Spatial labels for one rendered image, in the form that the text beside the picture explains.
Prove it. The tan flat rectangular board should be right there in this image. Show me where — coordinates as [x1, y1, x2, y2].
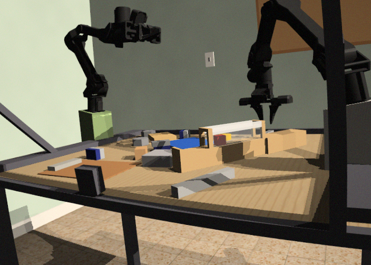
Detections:
[148, 132, 177, 141]

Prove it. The small tan wooden block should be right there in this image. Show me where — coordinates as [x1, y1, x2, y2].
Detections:
[134, 146, 148, 160]

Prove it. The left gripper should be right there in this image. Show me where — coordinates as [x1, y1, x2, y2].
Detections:
[121, 21, 161, 44]

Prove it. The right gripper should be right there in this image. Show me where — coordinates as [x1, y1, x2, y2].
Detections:
[239, 81, 293, 124]

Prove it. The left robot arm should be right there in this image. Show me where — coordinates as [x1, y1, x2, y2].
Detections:
[64, 6, 148, 113]

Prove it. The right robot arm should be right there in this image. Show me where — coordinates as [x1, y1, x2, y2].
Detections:
[247, 0, 371, 105]

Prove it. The blue rectangular slab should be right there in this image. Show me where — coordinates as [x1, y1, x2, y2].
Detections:
[170, 137, 200, 149]

